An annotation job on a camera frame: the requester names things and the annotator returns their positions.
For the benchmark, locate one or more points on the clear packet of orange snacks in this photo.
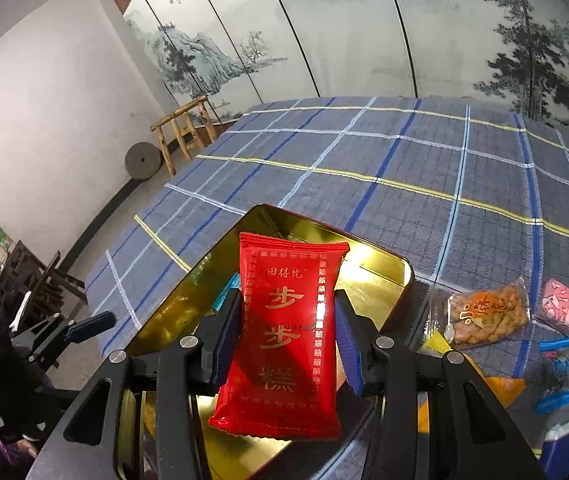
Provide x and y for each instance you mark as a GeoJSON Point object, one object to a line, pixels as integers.
{"type": "Point", "coordinates": [484, 315]}

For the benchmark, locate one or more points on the red snack packet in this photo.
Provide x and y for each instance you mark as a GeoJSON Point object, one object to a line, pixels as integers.
{"type": "Point", "coordinates": [277, 340]}

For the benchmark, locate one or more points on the dark wooden chair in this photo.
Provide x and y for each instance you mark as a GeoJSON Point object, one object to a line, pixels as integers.
{"type": "Point", "coordinates": [39, 280]}

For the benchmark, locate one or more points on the orange snack packet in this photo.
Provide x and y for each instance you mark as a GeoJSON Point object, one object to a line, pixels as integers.
{"type": "Point", "coordinates": [507, 390]}

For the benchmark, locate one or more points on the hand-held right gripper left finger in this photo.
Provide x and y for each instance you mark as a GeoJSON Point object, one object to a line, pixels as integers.
{"type": "Point", "coordinates": [225, 345]}

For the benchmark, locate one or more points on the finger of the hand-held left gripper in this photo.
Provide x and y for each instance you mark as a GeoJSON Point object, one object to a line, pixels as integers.
{"type": "Point", "coordinates": [90, 325]}
{"type": "Point", "coordinates": [39, 337]}

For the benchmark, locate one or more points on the blue and white snack packet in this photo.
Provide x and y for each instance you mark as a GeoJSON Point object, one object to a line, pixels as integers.
{"type": "Point", "coordinates": [564, 445]}

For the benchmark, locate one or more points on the landscape painted screen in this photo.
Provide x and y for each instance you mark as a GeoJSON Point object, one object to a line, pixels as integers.
{"type": "Point", "coordinates": [339, 20]}

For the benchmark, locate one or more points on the blue plaid bedsheet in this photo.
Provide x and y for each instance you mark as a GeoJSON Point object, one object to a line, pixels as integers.
{"type": "Point", "coordinates": [364, 160]}

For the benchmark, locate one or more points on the wooden rack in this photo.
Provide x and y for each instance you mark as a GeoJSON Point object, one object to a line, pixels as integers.
{"type": "Point", "coordinates": [184, 125]}

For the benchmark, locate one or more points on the round millstone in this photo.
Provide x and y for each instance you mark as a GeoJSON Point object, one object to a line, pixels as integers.
{"type": "Point", "coordinates": [140, 160]}

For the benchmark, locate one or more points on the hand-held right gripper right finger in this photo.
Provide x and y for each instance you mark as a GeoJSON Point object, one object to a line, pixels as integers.
{"type": "Point", "coordinates": [350, 355]}

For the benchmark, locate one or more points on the green printed bag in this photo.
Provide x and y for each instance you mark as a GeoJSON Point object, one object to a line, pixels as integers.
{"type": "Point", "coordinates": [0, 242]}

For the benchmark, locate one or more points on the gold-lined dark red tin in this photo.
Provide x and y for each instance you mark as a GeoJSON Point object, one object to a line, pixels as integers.
{"type": "Point", "coordinates": [369, 282]}

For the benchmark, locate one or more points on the blue twist-wrapped candy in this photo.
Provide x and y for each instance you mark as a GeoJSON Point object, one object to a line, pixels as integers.
{"type": "Point", "coordinates": [557, 367]}
{"type": "Point", "coordinates": [224, 292]}

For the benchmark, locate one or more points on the pink patterned snack packet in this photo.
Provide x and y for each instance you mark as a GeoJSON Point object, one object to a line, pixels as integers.
{"type": "Point", "coordinates": [562, 307]}

